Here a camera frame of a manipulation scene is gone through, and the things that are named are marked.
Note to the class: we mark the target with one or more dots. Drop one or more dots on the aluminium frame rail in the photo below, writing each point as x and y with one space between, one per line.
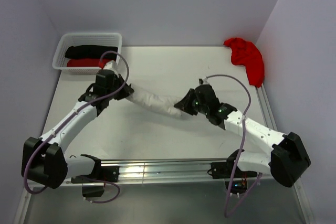
165 171

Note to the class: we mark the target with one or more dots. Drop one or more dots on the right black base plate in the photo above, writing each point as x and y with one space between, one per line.
223 170

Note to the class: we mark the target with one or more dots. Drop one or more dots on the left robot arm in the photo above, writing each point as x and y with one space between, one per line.
44 158

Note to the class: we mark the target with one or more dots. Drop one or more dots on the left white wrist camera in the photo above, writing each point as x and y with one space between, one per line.
111 65

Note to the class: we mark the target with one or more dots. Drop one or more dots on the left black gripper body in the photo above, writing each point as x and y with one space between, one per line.
118 83

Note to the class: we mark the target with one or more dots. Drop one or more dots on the crumpled red t shirt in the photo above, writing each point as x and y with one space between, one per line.
245 53

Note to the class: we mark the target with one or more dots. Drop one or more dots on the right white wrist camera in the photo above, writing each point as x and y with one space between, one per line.
202 81

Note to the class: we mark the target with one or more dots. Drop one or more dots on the rolled black t shirt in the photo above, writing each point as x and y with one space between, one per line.
88 51

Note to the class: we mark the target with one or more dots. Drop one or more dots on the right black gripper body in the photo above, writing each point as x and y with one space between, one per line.
192 106

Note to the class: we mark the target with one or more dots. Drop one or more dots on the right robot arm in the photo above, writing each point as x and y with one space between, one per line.
283 156

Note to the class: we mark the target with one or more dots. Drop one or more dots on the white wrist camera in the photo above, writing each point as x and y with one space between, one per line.
202 81
111 65

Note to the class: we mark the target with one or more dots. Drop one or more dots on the white and green t shirt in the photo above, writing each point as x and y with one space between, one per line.
161 104

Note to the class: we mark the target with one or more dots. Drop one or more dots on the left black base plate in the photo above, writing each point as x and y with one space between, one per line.
104 173

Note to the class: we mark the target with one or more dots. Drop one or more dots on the rolled red t shirt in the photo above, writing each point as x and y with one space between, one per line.
85 62

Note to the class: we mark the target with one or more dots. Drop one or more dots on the white plastic basket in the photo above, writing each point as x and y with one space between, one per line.
77 39

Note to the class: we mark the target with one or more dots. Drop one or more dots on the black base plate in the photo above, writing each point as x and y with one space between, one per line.
104 173
223 170

